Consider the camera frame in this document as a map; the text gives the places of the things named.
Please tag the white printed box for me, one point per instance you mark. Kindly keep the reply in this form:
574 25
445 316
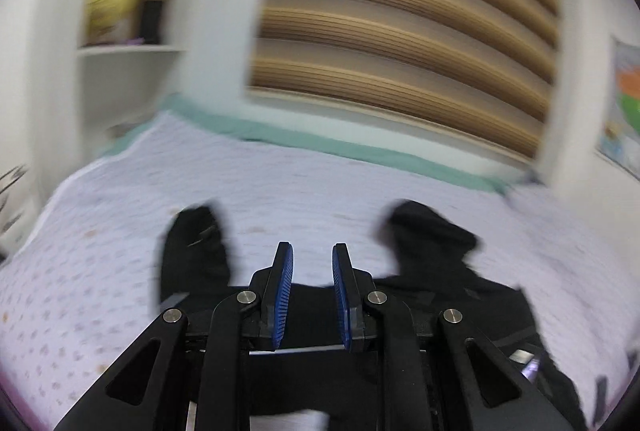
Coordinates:
12 211

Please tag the black box on shelf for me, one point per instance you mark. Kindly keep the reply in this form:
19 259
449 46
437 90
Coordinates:
151 22

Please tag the bed with floral sheet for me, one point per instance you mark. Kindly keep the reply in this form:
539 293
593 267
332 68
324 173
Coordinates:
300 191

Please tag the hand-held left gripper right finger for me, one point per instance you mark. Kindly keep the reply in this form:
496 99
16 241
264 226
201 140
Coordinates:
342 296

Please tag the black garment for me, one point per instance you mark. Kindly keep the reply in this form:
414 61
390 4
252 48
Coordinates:
430 251

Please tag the yellow globe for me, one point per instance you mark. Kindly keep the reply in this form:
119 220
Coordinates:
112 1

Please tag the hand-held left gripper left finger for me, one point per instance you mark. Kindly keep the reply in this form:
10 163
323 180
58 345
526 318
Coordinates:
282 296

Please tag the wall map poster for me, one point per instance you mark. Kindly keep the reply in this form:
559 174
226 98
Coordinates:
625 111

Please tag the green bed sheet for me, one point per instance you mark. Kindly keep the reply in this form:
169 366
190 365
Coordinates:
350 151

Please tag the white bookshelf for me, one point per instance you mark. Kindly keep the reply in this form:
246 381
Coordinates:
130 52

